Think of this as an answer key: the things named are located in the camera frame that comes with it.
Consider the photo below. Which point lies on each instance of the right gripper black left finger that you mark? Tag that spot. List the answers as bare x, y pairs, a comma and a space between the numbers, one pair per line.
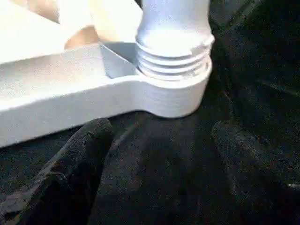
61, 187

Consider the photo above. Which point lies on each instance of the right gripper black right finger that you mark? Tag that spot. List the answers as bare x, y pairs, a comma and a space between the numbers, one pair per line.
264, 187

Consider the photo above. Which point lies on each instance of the white plastic table top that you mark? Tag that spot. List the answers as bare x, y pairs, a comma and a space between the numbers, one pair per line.
70, 98

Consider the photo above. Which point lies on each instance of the white plastic table leg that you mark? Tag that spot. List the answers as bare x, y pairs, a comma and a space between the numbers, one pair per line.
173, 30

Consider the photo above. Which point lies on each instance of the black work mat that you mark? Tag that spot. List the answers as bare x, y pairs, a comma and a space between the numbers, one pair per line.
164, 164

